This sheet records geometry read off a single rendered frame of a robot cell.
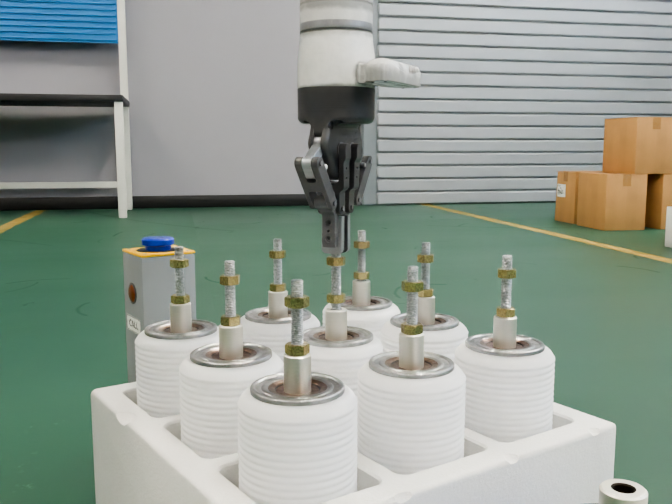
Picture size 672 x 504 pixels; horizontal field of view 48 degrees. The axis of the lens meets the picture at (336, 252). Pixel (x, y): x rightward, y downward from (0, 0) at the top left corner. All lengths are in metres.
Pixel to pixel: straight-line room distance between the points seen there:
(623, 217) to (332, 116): 3.64
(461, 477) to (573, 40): 5.84
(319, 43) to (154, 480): 0.42
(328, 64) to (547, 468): 0.41
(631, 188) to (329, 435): 3.79
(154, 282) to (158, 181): 4.69
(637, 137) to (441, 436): 3.71
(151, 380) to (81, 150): 4.90
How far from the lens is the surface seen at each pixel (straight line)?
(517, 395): 0.72
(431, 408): 0.64
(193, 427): 0.69
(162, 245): 0.95
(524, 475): 0.70
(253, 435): 0.59
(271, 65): 5.69
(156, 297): 0.94
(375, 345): 0.75
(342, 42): 0.71
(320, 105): 0.71
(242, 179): 5.64
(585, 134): 6.38
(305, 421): 0.56
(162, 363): 0.77
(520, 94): 6.12
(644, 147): 4.31
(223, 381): 0.66
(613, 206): 4.24
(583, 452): 0.75
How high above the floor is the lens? 0.44
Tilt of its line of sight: 8 degrees down
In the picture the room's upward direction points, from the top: straight up
